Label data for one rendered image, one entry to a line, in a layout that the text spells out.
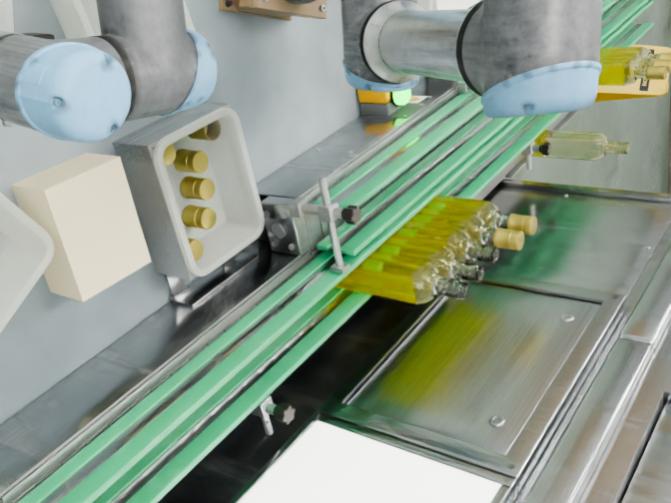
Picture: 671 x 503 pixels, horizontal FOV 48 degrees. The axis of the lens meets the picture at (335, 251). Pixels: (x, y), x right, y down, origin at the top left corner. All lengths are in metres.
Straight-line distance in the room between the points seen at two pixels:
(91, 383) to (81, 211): 0.25
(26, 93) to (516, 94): 0.45
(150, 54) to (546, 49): 0.37
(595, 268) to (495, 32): 0.85
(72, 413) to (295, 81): 0.71
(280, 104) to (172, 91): 0.71
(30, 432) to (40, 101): 0.56
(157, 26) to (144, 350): 0.57
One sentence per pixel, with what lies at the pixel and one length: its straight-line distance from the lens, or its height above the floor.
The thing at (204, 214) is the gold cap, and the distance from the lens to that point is 1.18.
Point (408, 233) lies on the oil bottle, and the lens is 1.34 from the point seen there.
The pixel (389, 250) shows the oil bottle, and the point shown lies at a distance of 1.30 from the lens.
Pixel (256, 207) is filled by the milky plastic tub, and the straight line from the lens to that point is 1.22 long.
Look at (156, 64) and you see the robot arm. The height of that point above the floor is 1.14.
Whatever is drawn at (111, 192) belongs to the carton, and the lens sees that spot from 1.05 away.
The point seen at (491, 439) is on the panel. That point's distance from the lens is 1.12.
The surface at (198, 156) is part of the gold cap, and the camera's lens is 1.16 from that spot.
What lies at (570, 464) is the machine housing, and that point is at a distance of 1.09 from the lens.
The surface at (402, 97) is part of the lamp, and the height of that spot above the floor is 0.85.
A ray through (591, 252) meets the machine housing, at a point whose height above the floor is 1.19.
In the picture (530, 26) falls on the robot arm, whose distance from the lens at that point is 0.76.
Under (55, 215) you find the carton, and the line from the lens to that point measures 1.00.
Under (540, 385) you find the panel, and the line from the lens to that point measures 1.21.
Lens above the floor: 1.66
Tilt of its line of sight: 35 degrees down
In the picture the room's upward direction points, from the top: 100 degrees clockwise
